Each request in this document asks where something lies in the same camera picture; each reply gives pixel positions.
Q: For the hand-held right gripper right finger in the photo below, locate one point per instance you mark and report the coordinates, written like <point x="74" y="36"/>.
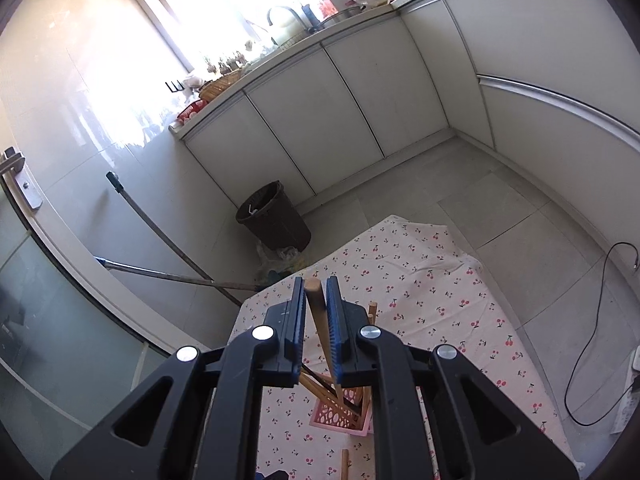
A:
<point x="334" y="330"/>

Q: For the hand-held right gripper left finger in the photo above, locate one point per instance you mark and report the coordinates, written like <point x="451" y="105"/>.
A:
<point x="299" y="325"/>

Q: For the wooden chopstick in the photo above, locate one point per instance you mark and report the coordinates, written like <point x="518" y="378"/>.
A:
<point x="345" y="465"/>
<point x="312" y="389"/>
<point x="320" y="320"/>
<point x="373" y="312"/>

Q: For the dark chopstick with gold band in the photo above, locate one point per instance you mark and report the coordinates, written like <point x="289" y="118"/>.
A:
<point x="320" y="384"/>

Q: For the pink plastic utensil basket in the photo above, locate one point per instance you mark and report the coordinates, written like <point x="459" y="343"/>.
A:
<point x="340" y="422"/>

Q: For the crumpled plastic bags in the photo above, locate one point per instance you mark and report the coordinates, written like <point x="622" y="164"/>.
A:
<point x="285" y="262"/>

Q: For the cherry print tablecloth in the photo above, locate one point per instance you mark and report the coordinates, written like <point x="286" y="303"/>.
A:
<point x="425" y="285"/>

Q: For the brown trash bin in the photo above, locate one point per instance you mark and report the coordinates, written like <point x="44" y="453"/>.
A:
<point x="275" y="225"/>

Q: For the metal pole with blue end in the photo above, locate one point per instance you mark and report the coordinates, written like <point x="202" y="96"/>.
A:
<point x="165" y="275"/>

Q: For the white kitchen cabinets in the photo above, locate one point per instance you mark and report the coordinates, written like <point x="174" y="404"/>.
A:
<point x="350" y="100"/>

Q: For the red plastic basket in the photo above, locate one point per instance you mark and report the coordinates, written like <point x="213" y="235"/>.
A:
<point x="192" y="110"/>

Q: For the frosted glass door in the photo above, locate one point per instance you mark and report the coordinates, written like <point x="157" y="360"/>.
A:
<point x="50" y="335"/>

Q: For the wicker basket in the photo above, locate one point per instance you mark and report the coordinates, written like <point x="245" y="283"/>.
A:
<point x="220" y="87"/>

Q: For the white power strip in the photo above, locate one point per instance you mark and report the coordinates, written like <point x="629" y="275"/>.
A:
<point x="631" y="400"/>

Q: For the white kitchen countertop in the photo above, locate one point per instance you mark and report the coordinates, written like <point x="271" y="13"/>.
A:
<point x="360" y="16"/>

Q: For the kitchen window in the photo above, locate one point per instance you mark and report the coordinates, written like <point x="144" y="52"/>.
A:
<point x="210" y="10"/>

